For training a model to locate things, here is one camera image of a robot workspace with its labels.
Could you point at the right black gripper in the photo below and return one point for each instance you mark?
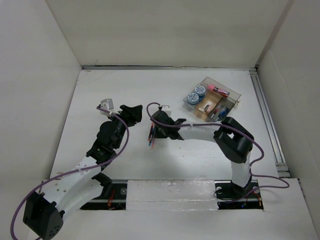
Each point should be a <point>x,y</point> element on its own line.
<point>158,134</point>

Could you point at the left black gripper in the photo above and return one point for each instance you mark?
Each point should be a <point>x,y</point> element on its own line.
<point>131,115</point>

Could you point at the blue tape roll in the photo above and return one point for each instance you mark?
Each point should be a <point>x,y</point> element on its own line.
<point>193,99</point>
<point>200,90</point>

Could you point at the blue ballpoint pen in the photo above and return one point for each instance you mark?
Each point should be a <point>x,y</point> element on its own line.
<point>223,112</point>

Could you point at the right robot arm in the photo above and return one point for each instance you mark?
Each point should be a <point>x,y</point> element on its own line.
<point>233,145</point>

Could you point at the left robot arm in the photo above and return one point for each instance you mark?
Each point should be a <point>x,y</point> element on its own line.
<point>50,204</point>

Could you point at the clear compartment desk organizer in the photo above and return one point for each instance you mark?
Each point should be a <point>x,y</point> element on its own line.
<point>218,100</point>

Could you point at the pink red gel pen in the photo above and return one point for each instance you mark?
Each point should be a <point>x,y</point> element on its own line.
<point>154,144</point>

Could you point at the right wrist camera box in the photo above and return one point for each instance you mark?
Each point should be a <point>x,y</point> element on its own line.
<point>166,109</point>

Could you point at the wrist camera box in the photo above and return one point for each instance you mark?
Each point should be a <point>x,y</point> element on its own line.
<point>166,109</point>
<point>107,104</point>

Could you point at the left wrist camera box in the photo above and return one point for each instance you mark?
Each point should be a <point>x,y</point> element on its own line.
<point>107,104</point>

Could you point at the metal base rail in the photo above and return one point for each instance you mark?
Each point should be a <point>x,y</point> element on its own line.
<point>174,195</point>

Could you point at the aluminium side rail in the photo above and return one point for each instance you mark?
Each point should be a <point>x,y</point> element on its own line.
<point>279,158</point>

